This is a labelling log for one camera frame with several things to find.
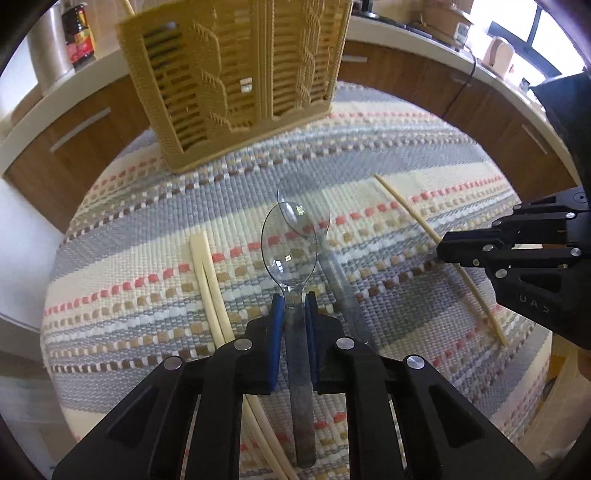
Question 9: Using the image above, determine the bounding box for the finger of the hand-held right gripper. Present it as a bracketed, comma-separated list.
[436, 186, 585, 253]
[436, 244, 585, 290]

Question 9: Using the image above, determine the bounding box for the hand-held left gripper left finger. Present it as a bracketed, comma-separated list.
[52, 293, 286, 480]

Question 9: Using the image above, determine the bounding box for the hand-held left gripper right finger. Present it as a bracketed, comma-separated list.
[304, 291, 532, 480]

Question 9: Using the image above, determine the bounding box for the clear plastic spoon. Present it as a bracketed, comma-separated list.
[148, 20, 183, 42]
[260, 202, 319, 469]
[276, 173, 372, 346]

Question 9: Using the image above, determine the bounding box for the yellow plastic utensil basket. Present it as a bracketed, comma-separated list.
[115, 0, 354, 175]

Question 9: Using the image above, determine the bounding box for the striped woven table mat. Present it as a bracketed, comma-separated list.
[41, 80, 552, 480]

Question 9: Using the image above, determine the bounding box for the white electric kettle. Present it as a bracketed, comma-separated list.
[482, 37, 514, 70]

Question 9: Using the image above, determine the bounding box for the window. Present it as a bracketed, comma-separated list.
[471, 0, 591, 79]

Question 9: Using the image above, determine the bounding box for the white refrigerator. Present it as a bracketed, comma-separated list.
[0, 178, 70, 333]

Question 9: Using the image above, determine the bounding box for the white kitchen counter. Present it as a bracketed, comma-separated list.
[0, 9, 578, 181]

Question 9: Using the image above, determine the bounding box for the large dark sauce bottle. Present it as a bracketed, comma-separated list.
[61, 2, 97, 70]

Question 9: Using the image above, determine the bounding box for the steel thermos flask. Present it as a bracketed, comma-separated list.
[25, 9, 70, 84]

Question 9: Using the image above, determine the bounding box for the black power cable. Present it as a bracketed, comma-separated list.
[443, 46, 476, 118]

